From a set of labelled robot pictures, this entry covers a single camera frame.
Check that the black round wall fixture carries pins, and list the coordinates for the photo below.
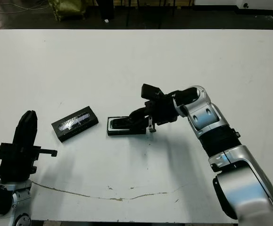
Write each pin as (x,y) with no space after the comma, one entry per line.
(245,5)

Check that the black metal furniture leg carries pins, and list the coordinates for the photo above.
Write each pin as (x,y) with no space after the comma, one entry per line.
(127,13)

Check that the olive green shiny bag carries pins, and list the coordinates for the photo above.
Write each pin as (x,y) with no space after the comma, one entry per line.
(68,9)

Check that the black bar-shaped camera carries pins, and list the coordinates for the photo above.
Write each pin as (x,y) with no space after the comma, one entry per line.
(118,123)

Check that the small white floor object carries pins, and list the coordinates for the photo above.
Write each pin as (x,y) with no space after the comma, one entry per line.
(106,21)

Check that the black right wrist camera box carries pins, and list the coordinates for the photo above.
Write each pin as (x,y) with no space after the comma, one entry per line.
(151,91)

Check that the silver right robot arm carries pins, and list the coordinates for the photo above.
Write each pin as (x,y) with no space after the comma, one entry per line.
(204,115)

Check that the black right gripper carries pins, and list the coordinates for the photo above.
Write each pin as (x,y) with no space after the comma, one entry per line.
(163,110)

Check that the person in black clothes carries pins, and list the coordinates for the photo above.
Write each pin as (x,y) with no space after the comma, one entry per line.
(106,9)

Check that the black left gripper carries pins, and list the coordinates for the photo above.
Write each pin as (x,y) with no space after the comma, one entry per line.
(16,162)

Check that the black box with white insert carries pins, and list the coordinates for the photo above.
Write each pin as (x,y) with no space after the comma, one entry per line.
(122,133)

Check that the black box lid with picture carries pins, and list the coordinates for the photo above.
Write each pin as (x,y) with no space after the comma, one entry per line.
(76,122)

